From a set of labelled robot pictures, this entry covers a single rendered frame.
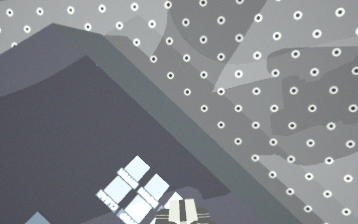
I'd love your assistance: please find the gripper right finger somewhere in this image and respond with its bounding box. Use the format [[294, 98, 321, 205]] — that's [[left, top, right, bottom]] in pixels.
[[182, 199, 216, 224]]

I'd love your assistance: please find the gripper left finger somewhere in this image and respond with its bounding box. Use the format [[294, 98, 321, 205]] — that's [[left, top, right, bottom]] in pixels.
[[154, 199, 183, 224]]

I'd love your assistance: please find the white thermal cycler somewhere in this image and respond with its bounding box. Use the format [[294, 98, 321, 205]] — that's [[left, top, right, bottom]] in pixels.
[[0, 23, 303, 224]]

